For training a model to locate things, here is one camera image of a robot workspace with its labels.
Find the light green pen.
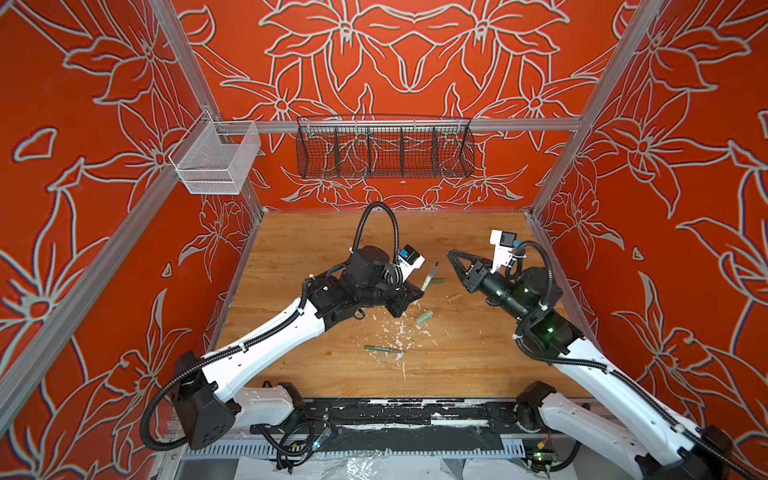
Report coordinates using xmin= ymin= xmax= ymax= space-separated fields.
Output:
xmin=421 ymin=261 xmax=439 ymax=292

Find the light green pen cap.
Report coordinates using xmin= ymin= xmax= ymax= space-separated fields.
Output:
xmin=417 ymin=310 xmax=434 ymax=325

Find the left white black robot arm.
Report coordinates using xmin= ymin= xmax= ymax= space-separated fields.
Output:
xmin=139 ymin=201 xmax=424 ymax=452

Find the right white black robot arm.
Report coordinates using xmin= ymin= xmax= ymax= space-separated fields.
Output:
xmin=447 ymin=231 xmax=755 ymax=479

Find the dark green pen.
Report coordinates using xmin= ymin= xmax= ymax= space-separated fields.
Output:
xmin=363 ymin=345 xmax=404 ymax=354

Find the clear plastic bin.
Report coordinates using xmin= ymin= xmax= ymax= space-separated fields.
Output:
xmin=169 ymin=111 xmax=262 ymax=195

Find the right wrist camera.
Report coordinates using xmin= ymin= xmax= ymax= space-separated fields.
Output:
xmin=489 ymin=230 xmax=519 ymax=273

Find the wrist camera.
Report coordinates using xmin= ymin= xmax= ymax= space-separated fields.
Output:
xmin=489 ymin=230 xmax=519 ymax=273
xmin=396 ymin=244 xmax=424 ymax=271

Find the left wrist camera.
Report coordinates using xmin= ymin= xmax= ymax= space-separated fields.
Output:
xmin=396 ymin=244 xmax=424 ymax=271

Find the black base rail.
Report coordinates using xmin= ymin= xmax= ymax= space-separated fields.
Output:
xmin=251 ymin=397 xmax=571 ymax=436

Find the black wire basket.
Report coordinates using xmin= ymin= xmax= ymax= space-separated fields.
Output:
xmin=295 ymin=114 xmax=477 ymax=180

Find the left base cable bundle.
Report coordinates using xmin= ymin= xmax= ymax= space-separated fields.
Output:
xmin=251 ymin=419 xmax=331 ymax=472

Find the right base cable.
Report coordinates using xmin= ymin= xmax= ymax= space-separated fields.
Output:
xmin=524 ymin=437 xmax=583 ymax=475

